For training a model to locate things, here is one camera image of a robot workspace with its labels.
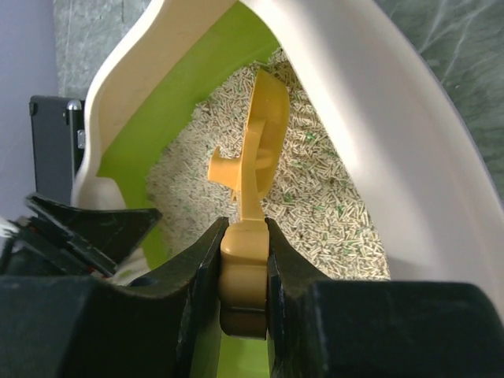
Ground beige cat litter pellets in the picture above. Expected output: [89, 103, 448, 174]
[146, 50, 390, 280]

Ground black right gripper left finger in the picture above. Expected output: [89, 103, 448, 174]
[1, 217, 228, 377]

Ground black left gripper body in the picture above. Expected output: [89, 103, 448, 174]
[1, 193, 161, 277]

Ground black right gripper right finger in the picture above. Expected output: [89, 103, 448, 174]
[267, 220, 503, 377]

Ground orange plastic litter scoop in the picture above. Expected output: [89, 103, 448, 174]
[208, 69, 290, 339]

